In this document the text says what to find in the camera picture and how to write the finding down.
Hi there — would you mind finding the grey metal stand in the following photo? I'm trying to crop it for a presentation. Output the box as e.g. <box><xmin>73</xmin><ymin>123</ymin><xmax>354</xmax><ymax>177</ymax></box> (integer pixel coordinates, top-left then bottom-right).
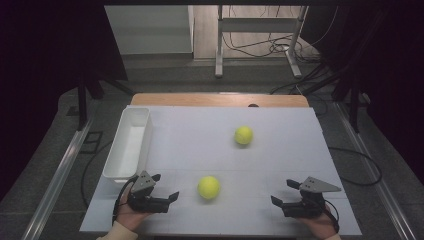
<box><xmin>214</xmin><ymin>4</ymin><xmax>310</xmax><ymax>80</ymax></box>

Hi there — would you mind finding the black floor cable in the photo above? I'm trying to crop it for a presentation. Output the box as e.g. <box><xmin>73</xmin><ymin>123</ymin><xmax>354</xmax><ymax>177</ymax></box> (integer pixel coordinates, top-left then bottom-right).
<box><xmin>328</xmin><ymin>146</ymin><xmax>384</xmax><ymax>187</ymax></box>
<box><xmin>80</xmin><ymin>139</ymin><xmax>114</xmax><ymax>208</ymax></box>

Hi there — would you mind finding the black tripod stand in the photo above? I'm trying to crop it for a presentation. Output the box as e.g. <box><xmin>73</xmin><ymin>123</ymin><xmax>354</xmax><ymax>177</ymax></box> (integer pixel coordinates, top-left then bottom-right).
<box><xmin>299</xmin><ymin>63</ymin><xmax>372</xmax><ymax>134</ymax></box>
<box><xmin>75</xmin><ymin>74</ymin><xmax>135</xmax><ymax>132</ymax></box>

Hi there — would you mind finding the dark curtain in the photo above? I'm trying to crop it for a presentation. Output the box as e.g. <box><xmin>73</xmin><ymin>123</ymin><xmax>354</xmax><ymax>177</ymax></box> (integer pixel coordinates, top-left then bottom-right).
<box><xmin>0</xmin><ymin>0</ymin><xmax>128</xmax><ymax>201</ymax></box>
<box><xmin>308</xmin><ymin>0</ymin><xmax>424</xmax><ymax>188</ymax></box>

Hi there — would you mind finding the person's left hand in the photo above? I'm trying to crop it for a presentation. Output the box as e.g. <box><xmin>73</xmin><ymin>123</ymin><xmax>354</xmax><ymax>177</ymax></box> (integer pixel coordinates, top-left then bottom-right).
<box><xmin>114</xmin><ymin>186</ymin><xmax>153</xmax><ymax>233</ymax></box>

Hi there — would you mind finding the white panel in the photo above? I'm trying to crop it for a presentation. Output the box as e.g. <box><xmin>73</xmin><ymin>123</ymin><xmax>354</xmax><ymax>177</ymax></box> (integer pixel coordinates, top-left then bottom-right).
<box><xmin>104</xmin><ymin>4</ymin><xmax>195</xmax><ymax>56</ymax></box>

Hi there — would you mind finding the white board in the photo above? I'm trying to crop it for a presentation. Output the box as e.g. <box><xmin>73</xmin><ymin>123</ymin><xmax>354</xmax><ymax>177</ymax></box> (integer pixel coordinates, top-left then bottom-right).
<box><xmin>79</xmin><ymin>105</ymin><xmax>363</xmax><ymax>237</ymax></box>

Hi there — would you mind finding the metal floor rail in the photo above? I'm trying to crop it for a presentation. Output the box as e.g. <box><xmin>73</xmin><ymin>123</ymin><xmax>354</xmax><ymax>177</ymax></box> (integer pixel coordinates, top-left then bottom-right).
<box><xmin>334</xmin><ymin>101</ymin><xmax>418</xmax><ymax>240</ymax></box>
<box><xmin>21</xmin><ymin>119</ymin><xmax>95</xmax><ymax>240</ymax></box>

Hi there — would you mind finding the white plastic bin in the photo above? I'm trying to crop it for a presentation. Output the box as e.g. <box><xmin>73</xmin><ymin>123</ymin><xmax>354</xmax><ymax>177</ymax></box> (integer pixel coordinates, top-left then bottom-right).
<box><xmin>102</xmin><ymin>107</ymin><xmax>154</xmax><ymax>185</ymax></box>

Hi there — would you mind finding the yellow tennis ball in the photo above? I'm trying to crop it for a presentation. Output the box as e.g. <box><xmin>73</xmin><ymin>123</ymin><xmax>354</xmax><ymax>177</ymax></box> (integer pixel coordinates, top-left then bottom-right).
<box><xmin>234</xmin><ymin>125</ymin><xmax>254</xmax><ymax>146</ymax></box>
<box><xmin>197</xmin><ymin>175</ymin><xmax>221</xmax><ymax>201</ymax></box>

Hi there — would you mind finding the wooden table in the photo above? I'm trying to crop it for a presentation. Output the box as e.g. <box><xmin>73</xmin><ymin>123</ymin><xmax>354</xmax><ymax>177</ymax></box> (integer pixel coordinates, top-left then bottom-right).
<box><xmin>130</xmin><ymin>93</ymin><xmax>310</xmax><ymax>108</ymax></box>

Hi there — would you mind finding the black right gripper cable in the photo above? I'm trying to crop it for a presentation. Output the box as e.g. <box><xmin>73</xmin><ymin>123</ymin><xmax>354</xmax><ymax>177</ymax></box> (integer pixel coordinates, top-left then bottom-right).
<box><xmin>323</xmin><ymin>199</ymin><xmax>341</xmax><ymax>234</ymax></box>

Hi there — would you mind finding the person's right hand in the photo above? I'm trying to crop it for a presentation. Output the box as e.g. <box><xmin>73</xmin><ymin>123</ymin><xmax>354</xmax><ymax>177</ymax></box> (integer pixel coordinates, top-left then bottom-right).
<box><xmin>299</xmin><ymin>203</ymin><xmax>340</xmax><ymax>240</ymax></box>

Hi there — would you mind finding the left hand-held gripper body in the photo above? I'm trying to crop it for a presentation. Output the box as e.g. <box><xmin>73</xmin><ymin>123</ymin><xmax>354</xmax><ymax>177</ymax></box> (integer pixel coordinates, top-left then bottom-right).
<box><xmin>126</xmin><ymin>170</ymin><xmax>171</xmax><ymax>214</ymax></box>

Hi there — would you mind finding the tangle of black floor cables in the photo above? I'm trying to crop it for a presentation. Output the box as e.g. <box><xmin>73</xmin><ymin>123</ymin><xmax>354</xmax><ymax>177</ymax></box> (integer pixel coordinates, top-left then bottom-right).
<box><xmin>222</xmin><ymin>33</ymin><xmax>323</xmax><ymax>64</ymax></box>

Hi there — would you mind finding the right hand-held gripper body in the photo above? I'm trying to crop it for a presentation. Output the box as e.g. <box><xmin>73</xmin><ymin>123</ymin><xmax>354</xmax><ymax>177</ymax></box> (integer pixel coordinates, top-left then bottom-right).
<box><xmin>281</xmin><ymin>176</ymin><xmax>343</xmax><ymax>220</ymax></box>

